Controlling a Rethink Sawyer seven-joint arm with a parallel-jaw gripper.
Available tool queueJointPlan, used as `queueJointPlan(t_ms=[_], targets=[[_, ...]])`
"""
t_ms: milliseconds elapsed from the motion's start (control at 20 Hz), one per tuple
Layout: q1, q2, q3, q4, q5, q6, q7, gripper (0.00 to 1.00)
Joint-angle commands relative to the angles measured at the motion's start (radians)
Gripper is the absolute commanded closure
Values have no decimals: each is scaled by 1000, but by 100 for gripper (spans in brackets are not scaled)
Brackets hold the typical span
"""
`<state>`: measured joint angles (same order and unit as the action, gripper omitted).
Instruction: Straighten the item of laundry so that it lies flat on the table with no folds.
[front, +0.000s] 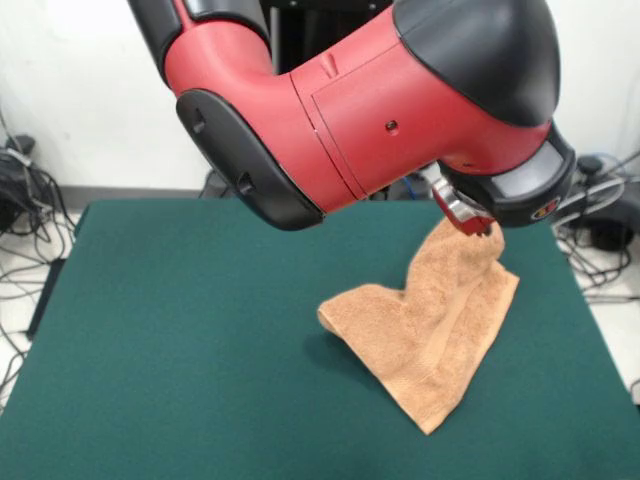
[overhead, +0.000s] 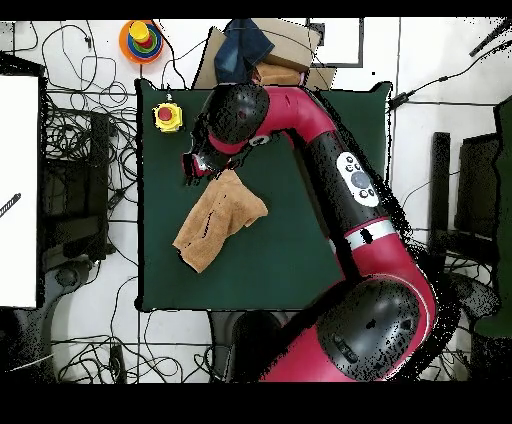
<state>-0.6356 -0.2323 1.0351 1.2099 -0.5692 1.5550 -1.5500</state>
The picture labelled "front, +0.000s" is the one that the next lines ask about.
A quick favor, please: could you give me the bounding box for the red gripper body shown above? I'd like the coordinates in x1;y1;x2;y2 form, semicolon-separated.
431;189;497;239

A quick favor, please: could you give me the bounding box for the tan terry towel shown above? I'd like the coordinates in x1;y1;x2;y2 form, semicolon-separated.
317;219;522;436

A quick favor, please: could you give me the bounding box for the dark green tablecloth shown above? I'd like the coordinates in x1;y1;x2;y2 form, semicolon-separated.
0;198;640;480

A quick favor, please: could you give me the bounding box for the dark stand base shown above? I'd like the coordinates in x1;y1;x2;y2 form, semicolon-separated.
0;149;32;234

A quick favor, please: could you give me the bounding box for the curved blue cable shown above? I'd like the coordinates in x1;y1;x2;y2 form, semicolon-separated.
402;175;427;200

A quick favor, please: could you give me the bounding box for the long blue cable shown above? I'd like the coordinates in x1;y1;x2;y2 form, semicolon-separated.
554;152;640;211

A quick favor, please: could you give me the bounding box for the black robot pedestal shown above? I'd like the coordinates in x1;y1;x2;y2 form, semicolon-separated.
199;0;437;201

